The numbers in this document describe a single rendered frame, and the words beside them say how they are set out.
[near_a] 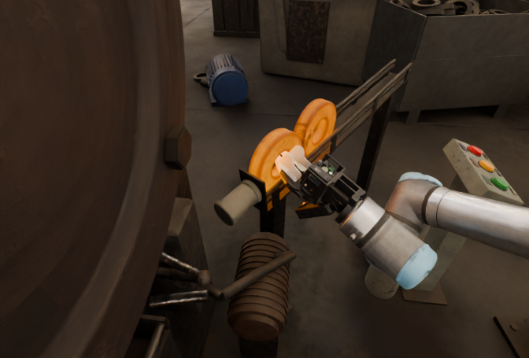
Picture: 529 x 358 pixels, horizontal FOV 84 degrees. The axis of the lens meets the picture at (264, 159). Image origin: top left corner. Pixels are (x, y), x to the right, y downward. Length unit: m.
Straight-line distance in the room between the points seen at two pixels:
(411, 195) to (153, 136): 0.63
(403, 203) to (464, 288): 0.83
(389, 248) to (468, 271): 1.01
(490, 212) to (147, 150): 0.60
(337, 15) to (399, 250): 2.32
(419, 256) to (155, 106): 0.53
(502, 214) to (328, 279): 0.82
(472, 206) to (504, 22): 1.90
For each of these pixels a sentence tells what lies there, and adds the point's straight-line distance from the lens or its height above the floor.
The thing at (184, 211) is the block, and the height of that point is 0.80.
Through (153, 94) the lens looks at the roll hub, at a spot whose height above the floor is 1.07.
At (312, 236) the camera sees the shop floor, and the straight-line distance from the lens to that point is 1.44.
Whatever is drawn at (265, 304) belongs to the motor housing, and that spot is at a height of 0.53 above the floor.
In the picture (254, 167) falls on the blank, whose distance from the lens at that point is 0.63.
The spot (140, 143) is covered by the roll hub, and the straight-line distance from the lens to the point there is 0.16.
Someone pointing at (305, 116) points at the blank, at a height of 0.78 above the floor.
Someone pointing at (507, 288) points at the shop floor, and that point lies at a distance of 1.62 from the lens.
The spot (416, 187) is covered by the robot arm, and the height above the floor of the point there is 0.68.
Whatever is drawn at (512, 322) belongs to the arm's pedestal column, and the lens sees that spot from 1.50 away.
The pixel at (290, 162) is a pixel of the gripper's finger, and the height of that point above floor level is 0.75.
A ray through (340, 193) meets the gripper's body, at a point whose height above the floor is 0.72.
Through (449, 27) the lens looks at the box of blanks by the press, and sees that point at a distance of 2.24.
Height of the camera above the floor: 1.13
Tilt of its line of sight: 38 degrees down
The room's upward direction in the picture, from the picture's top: straight up
